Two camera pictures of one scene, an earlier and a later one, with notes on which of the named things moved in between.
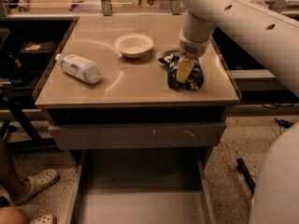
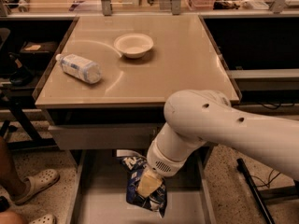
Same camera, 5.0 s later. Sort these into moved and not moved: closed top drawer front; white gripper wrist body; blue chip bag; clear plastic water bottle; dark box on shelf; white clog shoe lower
Moved: white gripper wrist body; blue chip bag
Not moved: clear plastic water bottle; closed top drawer front; dark box on shelf; white clog shoe lower
